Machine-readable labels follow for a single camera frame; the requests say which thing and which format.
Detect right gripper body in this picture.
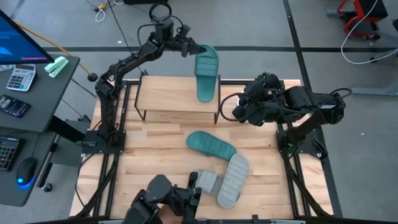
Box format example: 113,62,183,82
232,90,271,127

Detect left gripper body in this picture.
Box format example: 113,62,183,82
166,39,189,58

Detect teal rubber slide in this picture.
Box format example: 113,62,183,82
185,130,238,162
194,44,220,103

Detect grey rubber slide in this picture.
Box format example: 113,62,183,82
216,152,251,210
195,169,225,197

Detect wooden shelf black legs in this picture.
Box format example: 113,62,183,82
134,72,222,124

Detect grey desk foot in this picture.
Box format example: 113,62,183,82
349,83,398,97

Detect mint green stapler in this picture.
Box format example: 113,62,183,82
44,55,70,78

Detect red black stool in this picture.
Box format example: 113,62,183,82
326,0,389,40

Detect black desk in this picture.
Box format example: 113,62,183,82
0,54,81,207

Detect computer monitor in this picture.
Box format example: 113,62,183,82
0,9,55,65

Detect grey calculator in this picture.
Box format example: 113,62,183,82
6,63,37,92

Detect black smartphone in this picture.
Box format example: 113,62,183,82
0,94,31,119

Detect black computer mouse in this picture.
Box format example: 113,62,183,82
16,157,37,187

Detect black keyboard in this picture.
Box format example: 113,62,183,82
0,136,21,172

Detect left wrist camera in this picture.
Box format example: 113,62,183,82
176,24,192,41

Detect black aluminium rig frame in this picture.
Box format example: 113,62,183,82
70,78,335,224

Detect coiled black cable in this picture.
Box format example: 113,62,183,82
148,2,173,25

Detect white cable yellow plug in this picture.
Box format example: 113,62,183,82
93,0,125,23

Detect long white cable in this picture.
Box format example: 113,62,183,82
340,0,398,65

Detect yellow floor cable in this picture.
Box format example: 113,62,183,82
14,21,94,78

